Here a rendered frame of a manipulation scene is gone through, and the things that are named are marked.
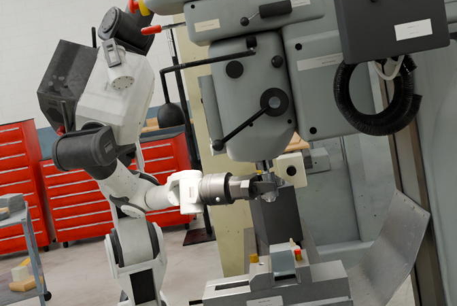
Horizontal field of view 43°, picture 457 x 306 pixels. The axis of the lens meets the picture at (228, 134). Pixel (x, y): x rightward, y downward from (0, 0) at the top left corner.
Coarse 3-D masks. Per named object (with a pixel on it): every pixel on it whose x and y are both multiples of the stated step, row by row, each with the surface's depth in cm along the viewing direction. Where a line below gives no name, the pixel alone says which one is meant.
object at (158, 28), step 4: (168, 24) 161; (172, 24) 161; (176, 24) 161; (180, 24) 161; (184, 24) 161; (144, 28) 161; (148, 28) 161; (152, 28) 160; (156, 28) 160; (160, 28) 160; (164, 28) 161; (168, 28) 161; (172, 28) 161; (144, 32) 161; (148, 32) 161; (152, 32) 161; (156, 32) 161; (160, 32) 161
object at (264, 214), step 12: (288, 192) 188; (252, 204) 202; (264, 204) 187; (276, 204) 188; (288, 204) 188; (252, 216) 207; (264, 216) 187; (276, 216) 188; (288, 216) 189; (264, 228) 190; (276, 228) 188; (288, 228) 189; (300, 228) 190; (264, 240) 194; (276, 240) 189; (288, 240) 189; (300, 240) 190
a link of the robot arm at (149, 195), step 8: (144, 176) 182; (144, 184) 181; (152, 184) 182; (160, 184) 185; (136, 192) 180; (144, 192) 180; (152, 192) 176; (160, 192) 172; (136, 200) 178; (144, 200) 180; (152, 200) 175; (160, 200) 172; (144, 208) 179; (152, 208) 178; (160, 208) 176
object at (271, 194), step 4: (272, 176) 153; (260, 180) 154; (264, 180) 153; (268, 180) 153; (272, 180) 153; (276, 184) 154; (276, 188) 154; (268, 192) 153; (272, 192) 153; (276, 192) 154; (264, 196) 154; (268, 196) 153; (272, 196) 153; (276, 196) 154
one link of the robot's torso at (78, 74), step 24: (72, 48) 174; (96, 48) 175; (48, 72) 168; (72, 72) 169; (96, 72) 171; (144, 72) 175; (48, 96) 165; (72, 96) 166; (96, 96) 167; (120, 96) 168; (144, 96) 173; (48, 120) 178; (72, 120) 175; (96, 120) 166; (120, 120) 165; (144, 120) 192; (120, 144) 173
